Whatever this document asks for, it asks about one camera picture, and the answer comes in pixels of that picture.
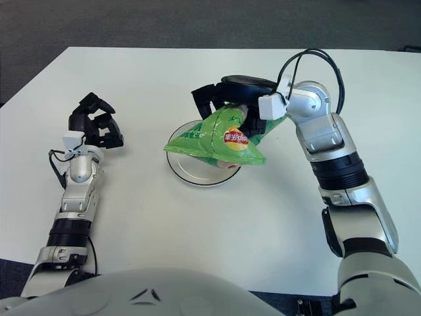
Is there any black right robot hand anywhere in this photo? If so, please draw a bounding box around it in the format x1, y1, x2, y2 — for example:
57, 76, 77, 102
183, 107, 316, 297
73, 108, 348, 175
191, 74, 280, 139

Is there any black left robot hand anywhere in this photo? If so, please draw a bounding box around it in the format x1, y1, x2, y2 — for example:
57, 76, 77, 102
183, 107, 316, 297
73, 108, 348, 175
68, 92, 125, 149

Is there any green snack chip bag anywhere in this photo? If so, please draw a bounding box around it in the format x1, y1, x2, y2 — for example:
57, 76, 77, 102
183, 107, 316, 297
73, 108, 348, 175
163, 102, 289, 169

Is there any white plate black rim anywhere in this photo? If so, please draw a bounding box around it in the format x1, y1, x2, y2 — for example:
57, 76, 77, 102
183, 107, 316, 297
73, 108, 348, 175
166, 120, 243, 189

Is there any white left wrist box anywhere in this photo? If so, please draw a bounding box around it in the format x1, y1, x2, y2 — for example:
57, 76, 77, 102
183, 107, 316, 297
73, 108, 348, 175
62, 131, 89, 159

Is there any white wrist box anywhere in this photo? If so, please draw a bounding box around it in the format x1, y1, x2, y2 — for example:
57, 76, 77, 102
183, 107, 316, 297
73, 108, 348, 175
258, 75, 293, 121
62, 131, 89, 159

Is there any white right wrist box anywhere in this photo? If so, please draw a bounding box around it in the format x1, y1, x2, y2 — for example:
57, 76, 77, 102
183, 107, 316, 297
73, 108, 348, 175
258, 75, 293, 121

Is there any grey robot torso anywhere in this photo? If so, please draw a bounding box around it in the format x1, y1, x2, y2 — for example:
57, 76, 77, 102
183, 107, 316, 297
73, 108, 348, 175
0, 268, 303, 316

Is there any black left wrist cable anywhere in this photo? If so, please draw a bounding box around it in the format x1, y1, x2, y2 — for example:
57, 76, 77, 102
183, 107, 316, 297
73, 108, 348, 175
48, 149, 68, 188

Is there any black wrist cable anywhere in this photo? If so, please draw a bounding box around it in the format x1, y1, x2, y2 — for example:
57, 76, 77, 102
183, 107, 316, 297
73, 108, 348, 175
48, 149, 68, 188
276, 48, 346, 116

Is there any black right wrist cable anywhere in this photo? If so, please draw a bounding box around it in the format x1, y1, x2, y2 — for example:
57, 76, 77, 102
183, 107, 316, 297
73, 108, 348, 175
276, 48, 346, 116

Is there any black left elbow cable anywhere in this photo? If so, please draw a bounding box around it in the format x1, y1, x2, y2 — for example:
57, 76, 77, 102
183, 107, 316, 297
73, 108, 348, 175
87, 236, 99, 276

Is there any black metal bracket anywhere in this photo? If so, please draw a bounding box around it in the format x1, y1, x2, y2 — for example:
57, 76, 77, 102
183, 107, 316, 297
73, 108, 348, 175
295, 298, 325, 316

